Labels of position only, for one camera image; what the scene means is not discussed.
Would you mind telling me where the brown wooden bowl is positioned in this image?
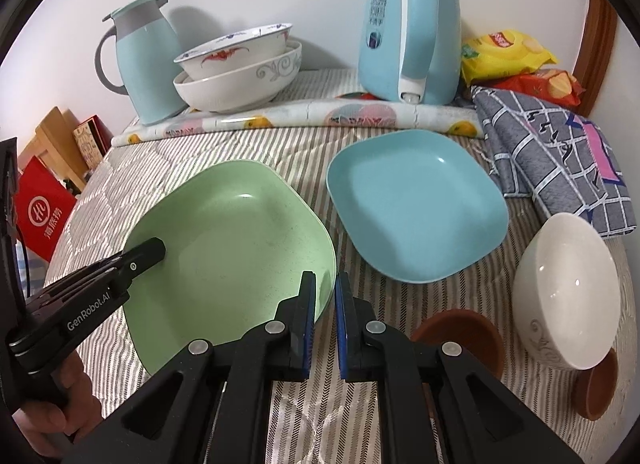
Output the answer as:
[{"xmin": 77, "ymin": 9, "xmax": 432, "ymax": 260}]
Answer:
[
  {"xmin": 410, "ymin": 309, "xmax": 506, "ymax": 380},
  {"xmin": 572, "ymin": 348, "xmax": 618, "ymax": 421}
]

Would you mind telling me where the green square plate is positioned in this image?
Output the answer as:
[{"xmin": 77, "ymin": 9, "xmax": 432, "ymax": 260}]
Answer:
[{"xmin": 124, "ymin": 161, "xmax": 336, "ymax": 374}]

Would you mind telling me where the white ceramic bowl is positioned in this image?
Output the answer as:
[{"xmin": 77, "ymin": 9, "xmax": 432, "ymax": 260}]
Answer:
[{"xmin": 512, "ymin": 213, "xmax": 620, "ymax": 371}]

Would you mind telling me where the blue square plate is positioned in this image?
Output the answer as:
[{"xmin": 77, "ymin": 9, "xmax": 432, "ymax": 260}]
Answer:
[{"xmin": 326, "ymin": 130, "xmax": 509, "ymax": 284}]

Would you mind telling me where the person's left hand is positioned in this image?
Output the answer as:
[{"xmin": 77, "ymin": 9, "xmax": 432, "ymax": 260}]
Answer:
[{"xmin": 12, "ymin": 351, "xmax": 103, "ymax": 458}]

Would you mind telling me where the red paper bag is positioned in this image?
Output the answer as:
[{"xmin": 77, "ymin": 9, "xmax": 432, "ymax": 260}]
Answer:
[{"xmin": 15, "ymin": 158, "xmax": 77, "ymax": 262}]

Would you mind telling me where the patterned gift box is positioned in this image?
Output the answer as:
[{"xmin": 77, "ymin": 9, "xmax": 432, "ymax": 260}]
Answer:
[{"xmin": 73, "ymin": 115, "xmax": 112, "ymax": 170}]

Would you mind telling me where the brown paper bag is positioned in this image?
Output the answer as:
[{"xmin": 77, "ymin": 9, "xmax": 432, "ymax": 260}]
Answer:
[{"xmin": 17, "ymin": 106, "xmax": 89, "ymax": 190}]

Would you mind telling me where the white bowl grey swirl pattern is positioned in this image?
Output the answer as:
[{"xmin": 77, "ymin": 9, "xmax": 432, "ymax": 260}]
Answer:
[{"xmin": 174, "ymin": 40, "xmax": 303, "ymax": 113}]

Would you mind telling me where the light blue thermos jug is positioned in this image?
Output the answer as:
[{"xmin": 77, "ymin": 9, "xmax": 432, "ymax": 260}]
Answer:
[{"xmin": 94, "ymin": 0, "xmax": 186, "ymax": 125}]

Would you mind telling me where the white bowl red blue pattern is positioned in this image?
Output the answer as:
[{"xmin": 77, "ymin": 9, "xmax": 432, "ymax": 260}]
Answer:
[{"xmin": 174, "ymin": 23, "xmax": 293, "ymax": 80}]

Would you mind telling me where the grey checked folded cloth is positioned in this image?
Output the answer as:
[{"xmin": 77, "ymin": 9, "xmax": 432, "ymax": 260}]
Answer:
[{"xmin": 471, "ymin": 86, "xmax": 637, "ymax": 238}]

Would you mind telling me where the fruit pattern rolled tablecloth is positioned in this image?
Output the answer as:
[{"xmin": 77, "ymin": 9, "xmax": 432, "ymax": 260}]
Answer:
[{"xmin": 112, "ymin": 98, "xmax": 483, "ymax": 148}]

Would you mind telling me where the red chips bag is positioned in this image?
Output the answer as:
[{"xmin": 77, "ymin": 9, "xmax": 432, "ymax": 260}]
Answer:
[{"xmin": 487, "ymin": 68, "xmax": 585, "ymax": 110}]

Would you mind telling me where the yellow chips bag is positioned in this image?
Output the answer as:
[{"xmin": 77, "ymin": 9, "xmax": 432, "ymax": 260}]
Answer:
[{"xmin": 461, "ymin": 30, "xmax": 558, "ymax": 86}]

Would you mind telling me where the light blue electric kettle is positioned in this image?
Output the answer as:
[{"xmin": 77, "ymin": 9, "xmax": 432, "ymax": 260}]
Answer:
[{"xmin": 358, "ymin": 0, "xmax": 461, "ymax": 106}]

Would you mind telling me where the brown wooden door frame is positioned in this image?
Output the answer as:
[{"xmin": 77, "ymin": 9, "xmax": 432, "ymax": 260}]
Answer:
[{"xmin": 573, "ymin": 0, "xmax": 618, "ymax": 117}]

